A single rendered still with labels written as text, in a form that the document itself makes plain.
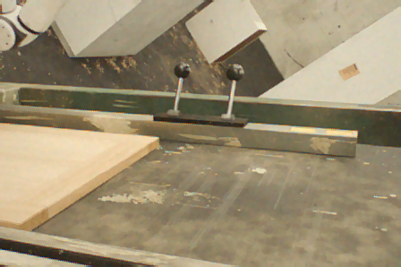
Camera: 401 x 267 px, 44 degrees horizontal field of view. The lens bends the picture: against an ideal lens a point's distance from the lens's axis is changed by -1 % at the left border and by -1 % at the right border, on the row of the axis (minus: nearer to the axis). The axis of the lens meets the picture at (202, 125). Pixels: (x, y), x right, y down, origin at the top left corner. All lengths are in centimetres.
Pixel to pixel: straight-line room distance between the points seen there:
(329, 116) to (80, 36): 257
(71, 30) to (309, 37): 592
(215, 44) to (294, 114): 472
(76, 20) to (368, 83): 242
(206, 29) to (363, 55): 222
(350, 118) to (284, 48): 779
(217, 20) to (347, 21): 344
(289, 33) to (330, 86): 461
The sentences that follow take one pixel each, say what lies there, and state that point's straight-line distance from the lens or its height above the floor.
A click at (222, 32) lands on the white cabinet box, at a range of 589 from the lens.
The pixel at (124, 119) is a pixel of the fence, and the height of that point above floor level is 128.
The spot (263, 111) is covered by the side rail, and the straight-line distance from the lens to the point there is 123.
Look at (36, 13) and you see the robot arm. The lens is 120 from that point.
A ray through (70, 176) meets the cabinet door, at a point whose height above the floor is 132.
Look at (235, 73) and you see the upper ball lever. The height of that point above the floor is 153.
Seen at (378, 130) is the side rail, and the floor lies 169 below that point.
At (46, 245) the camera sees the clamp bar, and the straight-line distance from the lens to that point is 47.
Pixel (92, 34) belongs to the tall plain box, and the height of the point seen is 27.
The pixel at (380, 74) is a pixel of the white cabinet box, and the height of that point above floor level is 162.
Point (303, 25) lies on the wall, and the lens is 893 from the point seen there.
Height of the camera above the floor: 182
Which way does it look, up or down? 22 degrees down
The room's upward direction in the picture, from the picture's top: 57 degrees clockwise
